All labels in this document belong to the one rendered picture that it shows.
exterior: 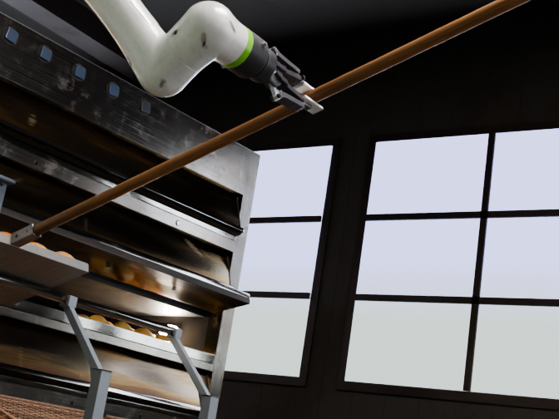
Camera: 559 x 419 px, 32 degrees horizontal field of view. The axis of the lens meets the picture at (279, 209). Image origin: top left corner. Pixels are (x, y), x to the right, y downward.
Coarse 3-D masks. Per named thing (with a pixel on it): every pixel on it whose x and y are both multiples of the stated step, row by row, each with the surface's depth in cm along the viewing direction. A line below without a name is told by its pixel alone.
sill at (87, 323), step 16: (0, 304) 323; (16, 304) 327; (32, 304) 333; (64, 320) 343; (80, 320) 349; (112, 336) 360; (128, 336) 366; (144, 336) 373; (176, 352) 386; (192, 352) 393
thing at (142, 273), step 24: (0, 216) 309; (24, 216) 314; (48, 240) 330; (72, 240) 330; (96, 264) 353; (120, 264) 353; (144, 264) 355; (144, 288) 379; (168, 288) 380; (192, 288) 380; (216, 288) 385; (216, 312) 410
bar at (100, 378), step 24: (24, 288) 286; (48, 288) 293; (72, 312) 296; (96, 312) 308; (120, 312) 314; (168, 336) 334; (96, 360) 284; (96, 384) 277; (96, 408) 276; (216, 408) 315
